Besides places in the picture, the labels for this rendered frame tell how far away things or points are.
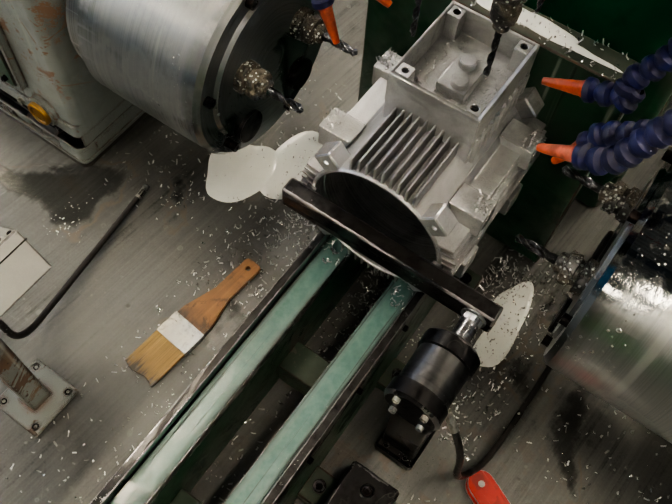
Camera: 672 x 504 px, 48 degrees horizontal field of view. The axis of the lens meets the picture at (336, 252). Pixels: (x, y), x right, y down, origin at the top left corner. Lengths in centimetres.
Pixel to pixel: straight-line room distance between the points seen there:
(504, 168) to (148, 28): 39
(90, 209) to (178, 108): 30
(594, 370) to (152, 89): 52
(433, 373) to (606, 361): 15
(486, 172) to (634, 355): 23
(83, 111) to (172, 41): 28
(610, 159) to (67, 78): 66
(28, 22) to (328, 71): 46
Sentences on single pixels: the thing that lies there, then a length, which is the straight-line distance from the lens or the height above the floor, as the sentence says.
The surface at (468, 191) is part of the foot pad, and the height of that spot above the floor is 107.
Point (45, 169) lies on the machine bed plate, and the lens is 114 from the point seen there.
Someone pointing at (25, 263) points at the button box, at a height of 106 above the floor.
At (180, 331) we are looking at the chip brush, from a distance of 97.
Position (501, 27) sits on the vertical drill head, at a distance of 64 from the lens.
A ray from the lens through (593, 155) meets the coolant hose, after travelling 61.
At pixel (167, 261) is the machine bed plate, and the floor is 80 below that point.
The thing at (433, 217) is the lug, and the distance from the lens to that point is 71.
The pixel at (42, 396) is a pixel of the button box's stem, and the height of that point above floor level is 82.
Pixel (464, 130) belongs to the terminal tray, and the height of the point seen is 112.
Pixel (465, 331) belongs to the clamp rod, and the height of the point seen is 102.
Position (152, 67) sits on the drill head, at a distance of 83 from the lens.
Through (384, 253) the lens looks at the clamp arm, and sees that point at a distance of 76.
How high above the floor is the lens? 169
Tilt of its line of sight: 61 degrees down
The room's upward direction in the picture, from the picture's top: 5 degrees clockwise
